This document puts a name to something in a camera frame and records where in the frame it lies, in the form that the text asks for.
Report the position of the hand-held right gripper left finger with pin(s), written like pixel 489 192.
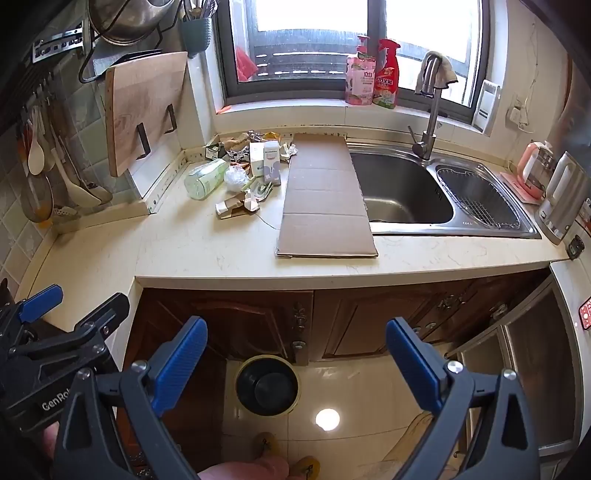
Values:
pixel 180 364

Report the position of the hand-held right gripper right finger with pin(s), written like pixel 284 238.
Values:
pixel 415 364

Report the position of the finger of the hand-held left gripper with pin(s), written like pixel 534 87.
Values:
pixel 97 323
pixel 41 300

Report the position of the black trash bin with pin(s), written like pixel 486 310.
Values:
pixel 267 385

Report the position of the white toothpaste box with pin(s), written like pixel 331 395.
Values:
pixel 271 164

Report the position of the person's left hand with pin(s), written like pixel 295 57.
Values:
pixel 51 441

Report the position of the wooden cabinet door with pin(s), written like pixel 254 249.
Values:
pixel 369 323
pixel 240 323

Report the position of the beige cloth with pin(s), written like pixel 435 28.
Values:
pixel 411 438

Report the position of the round metal strainer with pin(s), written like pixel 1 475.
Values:
pixel 37 198

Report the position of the stainless steel appliance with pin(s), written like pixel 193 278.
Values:
pixel 531 360

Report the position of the yellow slipper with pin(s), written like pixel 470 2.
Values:
pixel 308 466
pixel 268 443

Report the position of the person's leg in pink pants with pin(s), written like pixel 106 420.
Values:
pixel 244 470

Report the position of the white spoon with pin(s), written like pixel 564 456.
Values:
pixel 36 154

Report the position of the torn brown paper carton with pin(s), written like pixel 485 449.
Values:
pixel 233 207

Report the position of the stainless steel double sink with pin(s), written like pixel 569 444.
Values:
pixel 401 194

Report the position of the white appliance with red label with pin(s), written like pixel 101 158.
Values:
pixel 582 295

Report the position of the flat cardboard sheet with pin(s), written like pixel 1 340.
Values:
pixel 325 198

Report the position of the green white wrapper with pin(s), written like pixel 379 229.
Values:
pixel 263 190

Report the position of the clear plastic wrapper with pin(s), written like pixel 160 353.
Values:
pixel 235 177

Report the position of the black plug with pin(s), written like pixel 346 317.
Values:
pixel 575 248

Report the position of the pink tray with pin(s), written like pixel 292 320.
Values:
pixel 519 190

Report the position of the crumpled printed wrapper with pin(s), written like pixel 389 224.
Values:
pixel 238 154

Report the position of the wooden cutting board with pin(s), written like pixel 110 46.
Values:
pixel 143 106

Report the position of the small white box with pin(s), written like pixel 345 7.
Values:
pixel 256 159

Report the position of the silver electric kettle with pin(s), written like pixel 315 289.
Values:
pixel 563 198

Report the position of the pink kettle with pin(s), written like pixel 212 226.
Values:
pixel 535 168

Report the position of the crumpled white tissue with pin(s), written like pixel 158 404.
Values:
pixel 288 150

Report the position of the steel faucet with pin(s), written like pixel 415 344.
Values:
pixel 433 115

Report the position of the metal knife rack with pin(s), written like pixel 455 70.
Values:
pixel 60 41

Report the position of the white vegetable slicer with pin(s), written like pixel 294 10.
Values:
pixel 485 108

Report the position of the red spray bottle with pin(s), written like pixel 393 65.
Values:
pixel 387 78

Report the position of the pink detergent pouch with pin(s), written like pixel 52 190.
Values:
pixel 360 78

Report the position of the metal pot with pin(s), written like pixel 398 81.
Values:
pixel 129 21

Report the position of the grey dish cloth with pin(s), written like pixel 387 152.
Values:
pixel 445 69

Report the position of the red cloth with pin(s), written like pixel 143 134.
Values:
pixel 245 64

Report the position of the teal utensil holder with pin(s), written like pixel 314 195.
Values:
pixel 196 37

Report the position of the metal cutlery bundle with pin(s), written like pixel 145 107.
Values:
pixel 198 10

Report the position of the black cutting board bracket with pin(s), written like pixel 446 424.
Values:
pixel 144 141

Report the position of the white wall outlet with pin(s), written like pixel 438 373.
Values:
pixel 514 116

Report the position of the dark window frame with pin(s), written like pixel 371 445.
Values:
pixel 382 27

